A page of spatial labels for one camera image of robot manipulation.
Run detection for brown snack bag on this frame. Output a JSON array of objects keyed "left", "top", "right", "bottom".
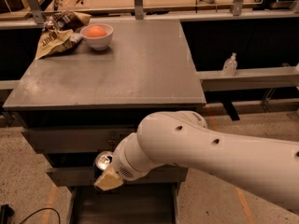
[{"left": 45, "top": 10, "right": 91, "bottom": 31}]

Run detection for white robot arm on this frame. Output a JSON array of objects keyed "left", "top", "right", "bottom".
[{"left": 95, "top": 111, "right": 299, "bottom": 215}]

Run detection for orange fruit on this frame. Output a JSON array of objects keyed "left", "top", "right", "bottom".
[{"left": 86, "top": 25, "right": 107, "bottom": 37}]

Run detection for middle metal bracket post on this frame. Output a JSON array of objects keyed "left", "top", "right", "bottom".
[{"left": 134, "top": 0, "right": 144, "bottom": 20}]

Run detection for grey drawer cabinet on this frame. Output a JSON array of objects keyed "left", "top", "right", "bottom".
[{"left": 2, "top": 19, "right": 207, "bottom": 224}]

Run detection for open bottom drawer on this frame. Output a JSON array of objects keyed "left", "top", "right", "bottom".
[{"left": 66, "top": 183, "right": 179, "bottom": 224}]

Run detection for black floor plug box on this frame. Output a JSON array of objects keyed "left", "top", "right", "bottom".
[{"left": 0, "top": 204, "right": 14, "bottom": 224}]

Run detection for tan chip bag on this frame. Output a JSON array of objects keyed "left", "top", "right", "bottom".
[{"left": 36, "top": 30, "right": 74, "bottom": 60}]

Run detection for metal bracket post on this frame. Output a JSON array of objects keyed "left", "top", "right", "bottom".
[
  {"left": 134, "top": 0, "right": 144, "bottom": 20},
  {"left": 27, "top": 0, "right": 45, "bottom": 25},
  {"left": 230, "top": 0, "right": 244, "bottom": 16}
]

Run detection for black floor cable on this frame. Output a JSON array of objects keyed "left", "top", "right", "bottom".
[{"left": 18, "top": 207, "right": 62, "bottom": 224}]

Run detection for left metal bracket post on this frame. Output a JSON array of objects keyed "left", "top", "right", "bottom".
[{"left": 27, "top": 0, "right": 45, "bottom": 25}]

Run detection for blue pepsi can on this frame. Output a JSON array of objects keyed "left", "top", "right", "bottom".
[{"left": 93, "top": 151, "right": 113, "bottom": 182}]

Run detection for middle grey drawer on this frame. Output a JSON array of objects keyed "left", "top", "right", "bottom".
[{"left": 46, "top": 165, "right": 188, "bottom": 187}]

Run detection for top grey drawer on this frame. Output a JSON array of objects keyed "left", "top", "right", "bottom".
[{"left": 21, "top": 126, "right": 135, "bottom": 154}]

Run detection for grey metal rail beam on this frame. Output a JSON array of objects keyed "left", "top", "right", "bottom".
[{"left": 196, "top": 66, "right": 299, "bottom": 91}]

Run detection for clear sanitizer bottle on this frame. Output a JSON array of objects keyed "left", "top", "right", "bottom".
[{"left": 222, "top": 52, "right": 237, "bottom": 77}]

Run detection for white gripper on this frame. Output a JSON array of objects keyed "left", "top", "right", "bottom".
[{"left": 94, "top": 140, "right": 150, "bottom": 191}]

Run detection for white bowl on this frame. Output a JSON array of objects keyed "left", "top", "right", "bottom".
[{"left": 80, "top": 23, "right": 114, "bottom": 50}]

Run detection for right metal bracket post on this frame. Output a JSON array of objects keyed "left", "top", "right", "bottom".
[{"left": 230, "top": 0, "right": 244, "bottom": 16}]

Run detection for grey drawer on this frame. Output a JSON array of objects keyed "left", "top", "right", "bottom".
[
  {"left": 21, "top": 126, "right": 135, "bottom": 154},
  {"left": 46, "top": 165, "right": 188, "bottom": 187}
]

